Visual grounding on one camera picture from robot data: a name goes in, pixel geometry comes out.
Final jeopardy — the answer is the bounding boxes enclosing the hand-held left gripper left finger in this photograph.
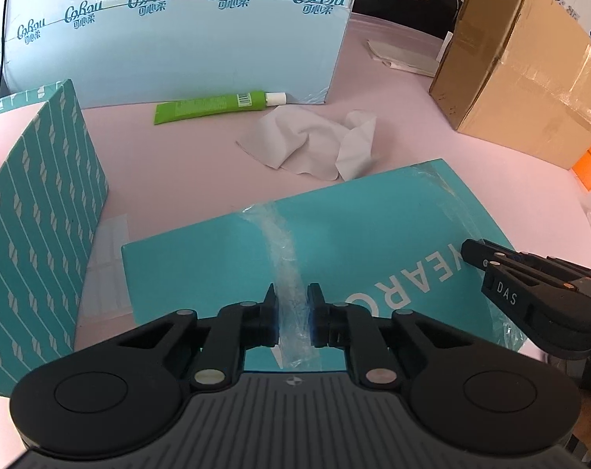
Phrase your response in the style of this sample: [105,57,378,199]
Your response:
[117,282,281,392]

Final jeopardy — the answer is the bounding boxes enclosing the large light blue carton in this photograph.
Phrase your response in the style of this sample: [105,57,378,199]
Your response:
[0,0,365,108]

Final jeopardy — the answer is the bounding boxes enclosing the green tube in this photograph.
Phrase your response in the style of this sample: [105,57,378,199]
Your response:
[153,90,287,127]

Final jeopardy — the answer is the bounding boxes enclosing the pink desktop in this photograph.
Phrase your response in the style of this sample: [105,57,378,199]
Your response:
[0,12,591,465]

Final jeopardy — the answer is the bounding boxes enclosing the translucent white sheet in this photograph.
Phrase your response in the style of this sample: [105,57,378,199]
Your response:
[82,212,134,322]

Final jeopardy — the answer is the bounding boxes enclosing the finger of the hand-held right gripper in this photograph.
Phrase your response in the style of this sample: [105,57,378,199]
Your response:
[481,272,534,315]
[460,238,589,288]

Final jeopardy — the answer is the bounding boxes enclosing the teal patterned box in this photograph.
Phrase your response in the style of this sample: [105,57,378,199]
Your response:
[0,78,109,396]

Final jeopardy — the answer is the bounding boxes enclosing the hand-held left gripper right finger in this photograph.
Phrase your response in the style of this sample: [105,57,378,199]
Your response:
[306,282,472,392]

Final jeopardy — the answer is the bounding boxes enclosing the black cable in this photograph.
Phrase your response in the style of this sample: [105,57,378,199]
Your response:
[0,0,20,96]

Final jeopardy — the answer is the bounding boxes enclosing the teal box with tape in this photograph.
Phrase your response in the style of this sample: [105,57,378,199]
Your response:
[121,159,526,372]

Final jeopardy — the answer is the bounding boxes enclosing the grey paper sheets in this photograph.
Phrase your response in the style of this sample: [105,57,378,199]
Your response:
[366,38,453,78]

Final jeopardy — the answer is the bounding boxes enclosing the brown cardboard box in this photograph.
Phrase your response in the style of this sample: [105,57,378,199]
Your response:
[428,0,591,171]

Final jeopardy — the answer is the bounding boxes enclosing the white crumpled tissue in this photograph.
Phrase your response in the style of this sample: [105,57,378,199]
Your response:
[235,106,377,183]

